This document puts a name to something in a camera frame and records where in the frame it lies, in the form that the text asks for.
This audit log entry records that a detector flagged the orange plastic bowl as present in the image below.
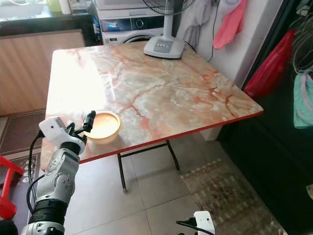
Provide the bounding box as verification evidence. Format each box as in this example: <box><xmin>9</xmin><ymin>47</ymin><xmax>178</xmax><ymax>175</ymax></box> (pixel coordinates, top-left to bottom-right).
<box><xmin>86</xmin><ymin>112</ymin><xmax>121</xmax><ymax>144</ymax></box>

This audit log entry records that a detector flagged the dark brown floor mat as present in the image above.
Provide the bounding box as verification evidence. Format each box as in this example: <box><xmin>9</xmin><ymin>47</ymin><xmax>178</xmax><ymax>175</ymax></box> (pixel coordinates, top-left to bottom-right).
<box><xmin>0</xmin><ymin>110</ymin><xmax>47</xmax><ymax>155</ymax></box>

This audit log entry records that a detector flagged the marble top folding table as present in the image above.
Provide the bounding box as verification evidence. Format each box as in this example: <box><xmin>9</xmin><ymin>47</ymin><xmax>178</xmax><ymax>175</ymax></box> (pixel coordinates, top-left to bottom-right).
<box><xmin>40</xmin><ymin>42</ymin><xmax>264</xmax><ymax>194</ymax></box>

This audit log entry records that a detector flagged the wooden cabinet with black counter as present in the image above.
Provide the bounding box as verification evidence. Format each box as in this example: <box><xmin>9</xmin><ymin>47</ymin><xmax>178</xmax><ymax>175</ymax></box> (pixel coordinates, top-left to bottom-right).
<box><xmin>0</xmin><ymin>14</ymin><xmax>96</xmax><ymax>117</ymax></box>

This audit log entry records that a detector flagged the dark printed floor mat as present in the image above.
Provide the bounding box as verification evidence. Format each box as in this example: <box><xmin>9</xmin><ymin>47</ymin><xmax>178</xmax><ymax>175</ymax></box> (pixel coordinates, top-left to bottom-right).
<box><xmin>10</xmin><ymin>154</ymin><xmax>45</xmax><ymax>235</ymax></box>

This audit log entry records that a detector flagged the red plastic stool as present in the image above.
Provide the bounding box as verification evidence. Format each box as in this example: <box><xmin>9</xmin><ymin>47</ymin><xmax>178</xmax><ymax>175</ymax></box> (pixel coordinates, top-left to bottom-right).
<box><xmin>0</xmin><ymin>156</ymin><xmax>25</xmax><ymax>220</ymax></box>

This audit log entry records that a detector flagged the white washing machine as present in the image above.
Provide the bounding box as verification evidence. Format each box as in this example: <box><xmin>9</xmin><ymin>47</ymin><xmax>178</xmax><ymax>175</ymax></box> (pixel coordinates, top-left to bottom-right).
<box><xmin>95</xmin><ymin>0</ymin><xmax>181</xmax><ymax>46</ymax></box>

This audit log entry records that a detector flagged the white standing fan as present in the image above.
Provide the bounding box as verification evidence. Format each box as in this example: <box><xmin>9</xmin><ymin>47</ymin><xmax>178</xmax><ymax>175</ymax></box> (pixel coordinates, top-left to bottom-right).
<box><xmin>142</xmin><ymin>0</ymin><xmax>196</xmax><ymax>59</ymax></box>

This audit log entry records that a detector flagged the small white bottle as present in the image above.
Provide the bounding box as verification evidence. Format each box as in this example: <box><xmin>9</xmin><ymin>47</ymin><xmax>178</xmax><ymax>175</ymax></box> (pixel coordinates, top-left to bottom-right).
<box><xmin>60</xmin><ymin>0</ymin><xmax>71</xmax><ymax>14</ymax></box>

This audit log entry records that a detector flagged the green cup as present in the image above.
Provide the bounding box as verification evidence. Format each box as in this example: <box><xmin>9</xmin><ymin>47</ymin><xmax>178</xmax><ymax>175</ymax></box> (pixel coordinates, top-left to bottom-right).
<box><xmin>46</xmin><ymin>0</ymin><xmax>63</xmax><ymax>13</ymax></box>

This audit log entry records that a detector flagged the grey hanging cloth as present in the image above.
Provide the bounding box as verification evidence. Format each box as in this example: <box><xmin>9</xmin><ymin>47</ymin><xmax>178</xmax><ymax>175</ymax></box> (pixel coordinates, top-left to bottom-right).
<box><xmin>176</xmin><ymin>0</ymin><xmax>213</xmax><ymax>47</ymax></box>

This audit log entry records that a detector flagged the mottled brown floor mat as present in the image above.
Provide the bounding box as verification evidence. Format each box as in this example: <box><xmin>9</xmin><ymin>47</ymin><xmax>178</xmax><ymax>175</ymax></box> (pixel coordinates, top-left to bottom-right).
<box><xmin>181</xmin><ymin>157</ymin><xmax>289</xmax><ymax>235</ymax></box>

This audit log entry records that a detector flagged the pink hanging cloth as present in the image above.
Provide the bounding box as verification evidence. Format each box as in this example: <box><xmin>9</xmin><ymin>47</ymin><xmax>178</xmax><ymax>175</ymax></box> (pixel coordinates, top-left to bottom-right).
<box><xmin>213</xmin><ymin>0</ymin><xmax>247</xmax><ymax>49</ymax></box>

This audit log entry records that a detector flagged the black tall cupboard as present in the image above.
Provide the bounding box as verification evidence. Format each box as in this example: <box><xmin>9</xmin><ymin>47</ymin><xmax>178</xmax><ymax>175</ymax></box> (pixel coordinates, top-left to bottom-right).
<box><xmin>218</xmin><ymin>0</ymin><xmax>313</xmax><ymax>235</ymax></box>

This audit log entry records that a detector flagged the red plastic bag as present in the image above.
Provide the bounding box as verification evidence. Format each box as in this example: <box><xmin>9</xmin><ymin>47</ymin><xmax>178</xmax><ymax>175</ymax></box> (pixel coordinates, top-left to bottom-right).
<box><xmin>245</xmin><ymin>29</ymin><xmax>296</xmax><ymax>98</ymax></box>

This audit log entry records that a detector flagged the teal hanging cloth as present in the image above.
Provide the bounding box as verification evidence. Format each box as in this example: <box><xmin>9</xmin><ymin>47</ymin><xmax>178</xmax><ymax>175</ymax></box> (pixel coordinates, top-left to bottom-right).
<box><xmin>293</xmin><ymin>71</ymin><xmax>313</xmax><ymax>129</ymax></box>

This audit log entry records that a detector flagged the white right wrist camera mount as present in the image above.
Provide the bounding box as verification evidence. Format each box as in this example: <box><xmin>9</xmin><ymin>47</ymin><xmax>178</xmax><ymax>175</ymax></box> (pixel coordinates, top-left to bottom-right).
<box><xmin>193</xmin><ymin>211</ymin><xmax>216</xmax><ymax>235</ymax></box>

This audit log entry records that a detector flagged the black fan power cable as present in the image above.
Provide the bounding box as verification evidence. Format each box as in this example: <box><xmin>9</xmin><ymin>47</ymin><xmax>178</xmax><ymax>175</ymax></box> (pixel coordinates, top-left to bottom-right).
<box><xmin>183</xmin><ymin>0</ymin><xmax>221</xmax><ymax>62</ymax></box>

